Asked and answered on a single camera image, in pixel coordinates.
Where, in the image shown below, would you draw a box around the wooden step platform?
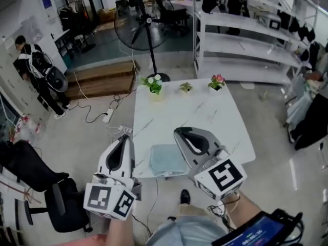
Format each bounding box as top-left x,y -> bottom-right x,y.
63,59 -> 141,101

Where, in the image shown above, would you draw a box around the black swivel chair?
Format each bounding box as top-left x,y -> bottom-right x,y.
153,0 -> 191,37

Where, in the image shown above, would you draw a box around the white power strip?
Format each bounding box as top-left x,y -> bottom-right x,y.
102,108 -> 114,124
118,125 -> 133,136

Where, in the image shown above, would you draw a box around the black office chair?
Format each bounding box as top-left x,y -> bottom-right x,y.
0,139 -> 93,233

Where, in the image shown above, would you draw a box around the white metal shelf rack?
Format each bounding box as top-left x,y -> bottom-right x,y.
192,0 -> 320,85

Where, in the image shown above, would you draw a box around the person's left forearm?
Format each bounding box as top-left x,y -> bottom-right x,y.
105,212 -> 136,246

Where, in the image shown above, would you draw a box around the black floor cable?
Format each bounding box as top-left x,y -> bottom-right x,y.
68,93 -> 129,124

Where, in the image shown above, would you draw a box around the person's legs in shorts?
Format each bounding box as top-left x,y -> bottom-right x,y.
145,202 -> 232,246

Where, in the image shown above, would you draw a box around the person's right forearm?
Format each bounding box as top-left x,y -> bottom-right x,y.
222,190 -> 265,231

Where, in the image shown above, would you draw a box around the pink flower potted plant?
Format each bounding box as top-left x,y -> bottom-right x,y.
207,73 -> 227,92

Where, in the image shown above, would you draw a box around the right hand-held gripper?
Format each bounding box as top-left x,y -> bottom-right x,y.
173,126 -> 248,202

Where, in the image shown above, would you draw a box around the light blue towel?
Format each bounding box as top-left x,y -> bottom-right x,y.
149,144 -> 190,177

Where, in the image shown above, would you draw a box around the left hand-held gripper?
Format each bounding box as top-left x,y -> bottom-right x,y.
83,134 -> 142,221

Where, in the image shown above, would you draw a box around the black backpack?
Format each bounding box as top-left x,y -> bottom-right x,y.
201,0 -> 221,15

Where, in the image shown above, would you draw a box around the black standing fan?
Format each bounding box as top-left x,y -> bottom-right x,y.
113,0 -> 175,82

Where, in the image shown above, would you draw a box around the white flower potted plant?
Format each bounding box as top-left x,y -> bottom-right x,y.
139,74 -> 165,103

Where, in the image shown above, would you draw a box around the small green potted plant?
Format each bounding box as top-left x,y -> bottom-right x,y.
178,81 -> 193,95

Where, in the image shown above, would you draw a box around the red and white plastic bag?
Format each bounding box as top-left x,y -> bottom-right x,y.
12,113 -> 47,145

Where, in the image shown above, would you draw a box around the black tablet on arm mount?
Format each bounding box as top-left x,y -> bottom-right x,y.
211,208 -> 304,246

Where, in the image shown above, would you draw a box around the person's black shoe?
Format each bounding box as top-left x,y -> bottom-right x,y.
179,189 -> 191,206

